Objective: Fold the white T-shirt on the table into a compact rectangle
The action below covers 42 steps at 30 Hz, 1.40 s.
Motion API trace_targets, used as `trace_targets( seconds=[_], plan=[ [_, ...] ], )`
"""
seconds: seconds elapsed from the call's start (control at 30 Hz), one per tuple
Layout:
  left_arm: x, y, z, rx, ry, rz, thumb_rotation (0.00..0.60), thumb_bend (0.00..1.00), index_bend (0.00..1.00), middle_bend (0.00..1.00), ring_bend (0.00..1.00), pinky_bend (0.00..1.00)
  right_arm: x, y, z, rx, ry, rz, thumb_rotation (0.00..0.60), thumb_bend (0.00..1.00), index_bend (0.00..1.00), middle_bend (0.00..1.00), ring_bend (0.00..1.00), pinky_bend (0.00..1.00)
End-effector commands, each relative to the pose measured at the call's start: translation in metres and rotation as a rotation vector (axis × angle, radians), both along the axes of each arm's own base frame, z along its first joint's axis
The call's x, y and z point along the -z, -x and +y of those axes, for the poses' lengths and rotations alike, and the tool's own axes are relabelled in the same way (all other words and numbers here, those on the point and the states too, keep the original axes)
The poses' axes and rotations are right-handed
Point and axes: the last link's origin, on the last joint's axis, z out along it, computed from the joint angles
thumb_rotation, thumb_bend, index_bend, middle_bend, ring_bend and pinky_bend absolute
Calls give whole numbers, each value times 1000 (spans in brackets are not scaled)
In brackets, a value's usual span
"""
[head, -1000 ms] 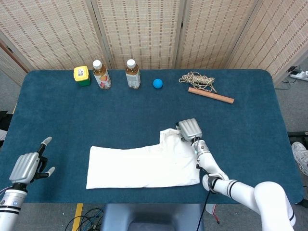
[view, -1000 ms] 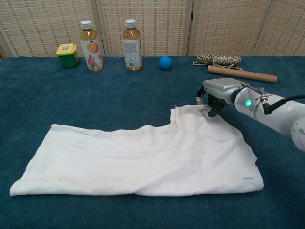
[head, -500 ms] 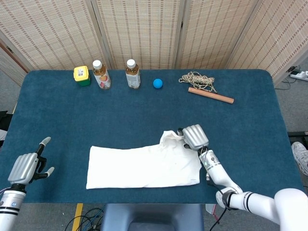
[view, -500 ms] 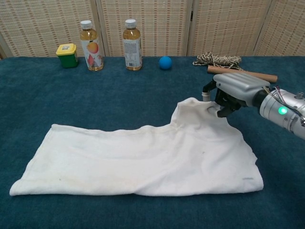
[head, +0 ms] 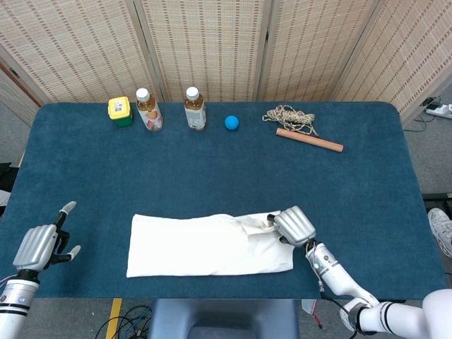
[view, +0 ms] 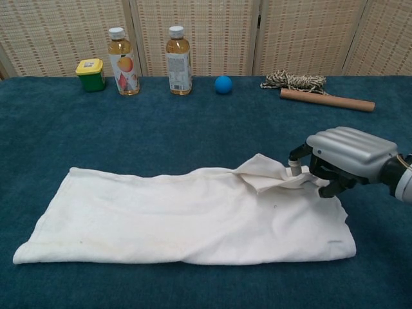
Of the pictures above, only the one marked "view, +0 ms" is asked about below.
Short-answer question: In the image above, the white T-shirt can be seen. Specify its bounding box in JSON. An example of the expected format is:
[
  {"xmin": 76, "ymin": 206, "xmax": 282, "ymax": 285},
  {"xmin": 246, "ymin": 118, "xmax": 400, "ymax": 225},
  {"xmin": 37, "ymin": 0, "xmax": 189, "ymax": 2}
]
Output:
[{"xmin": 12, "ymin": 153, "xmax": 357, "ymax": 267}]

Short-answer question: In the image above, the blue ball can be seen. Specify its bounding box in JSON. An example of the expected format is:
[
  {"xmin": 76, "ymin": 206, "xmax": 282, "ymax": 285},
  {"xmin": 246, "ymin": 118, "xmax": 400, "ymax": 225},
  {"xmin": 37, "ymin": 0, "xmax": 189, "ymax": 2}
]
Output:
[{"xmin": 214, "ymin": 75, "xmax": 234, "ymax": 95}]

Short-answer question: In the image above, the woven bamboo folding screen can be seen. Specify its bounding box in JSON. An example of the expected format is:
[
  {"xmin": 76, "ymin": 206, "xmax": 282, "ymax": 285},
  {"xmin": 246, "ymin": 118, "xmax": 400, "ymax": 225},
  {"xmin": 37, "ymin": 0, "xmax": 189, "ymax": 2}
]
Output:
[{"xmin": 0, "ymin": 0, "xmax": 412, "ymax": 81}]

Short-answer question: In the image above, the green jar with yellow lid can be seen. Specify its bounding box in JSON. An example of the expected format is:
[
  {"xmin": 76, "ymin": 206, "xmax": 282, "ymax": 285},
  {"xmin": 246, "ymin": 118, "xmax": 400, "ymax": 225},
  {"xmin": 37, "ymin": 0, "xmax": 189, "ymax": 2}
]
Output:
[{"xmin": 75, "ymin": 58, "xmax": 107, "ymax": 93}]

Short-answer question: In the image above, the blue table cloth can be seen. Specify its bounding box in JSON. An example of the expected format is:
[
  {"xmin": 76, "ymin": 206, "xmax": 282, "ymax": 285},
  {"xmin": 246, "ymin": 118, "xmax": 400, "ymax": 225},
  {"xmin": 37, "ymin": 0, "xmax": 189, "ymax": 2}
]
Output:
[{"xmin": 0, "ymin": 75, "xmax": 412, "ymax": 309}]

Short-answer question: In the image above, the beige rope bundle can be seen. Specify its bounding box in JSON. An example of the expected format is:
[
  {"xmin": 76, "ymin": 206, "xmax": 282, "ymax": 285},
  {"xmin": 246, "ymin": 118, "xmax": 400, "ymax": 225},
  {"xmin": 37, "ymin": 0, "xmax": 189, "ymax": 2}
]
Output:
[{"xmin": 259, "ymin": 70, "xmax": 331, "ymax": 97}]

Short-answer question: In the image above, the brown cardboard tube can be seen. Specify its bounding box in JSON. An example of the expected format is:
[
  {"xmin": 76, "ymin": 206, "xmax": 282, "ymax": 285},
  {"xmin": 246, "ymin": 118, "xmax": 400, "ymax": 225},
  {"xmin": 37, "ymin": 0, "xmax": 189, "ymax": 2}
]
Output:
[{"xmin": 279, "ymin": 88, "xmax": 376, "ymax": 113}]

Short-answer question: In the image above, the tea bottle with fruit label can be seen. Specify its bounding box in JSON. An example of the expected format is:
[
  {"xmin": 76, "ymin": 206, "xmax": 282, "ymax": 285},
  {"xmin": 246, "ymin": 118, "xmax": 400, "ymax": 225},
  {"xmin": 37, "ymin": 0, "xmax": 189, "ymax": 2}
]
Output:
[{"xmin": 108, "ymin": 27, "xmax": 142, "ymax": 97}]

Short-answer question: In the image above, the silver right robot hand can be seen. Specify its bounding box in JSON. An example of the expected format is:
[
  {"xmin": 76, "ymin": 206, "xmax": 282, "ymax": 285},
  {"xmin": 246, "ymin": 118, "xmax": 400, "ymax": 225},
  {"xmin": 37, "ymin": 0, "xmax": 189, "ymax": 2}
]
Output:
[{"xmin": 287, "ymin": 126, "xmax": 399, "ymax": 198}]

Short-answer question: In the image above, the tea bottle with text label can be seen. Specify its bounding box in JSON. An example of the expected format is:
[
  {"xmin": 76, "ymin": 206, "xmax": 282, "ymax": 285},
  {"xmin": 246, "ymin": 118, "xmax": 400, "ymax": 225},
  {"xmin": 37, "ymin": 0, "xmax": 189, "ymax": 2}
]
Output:
[{"xmin": 165, "ymin": 25, "xmax": 194, "ymax": 96}]

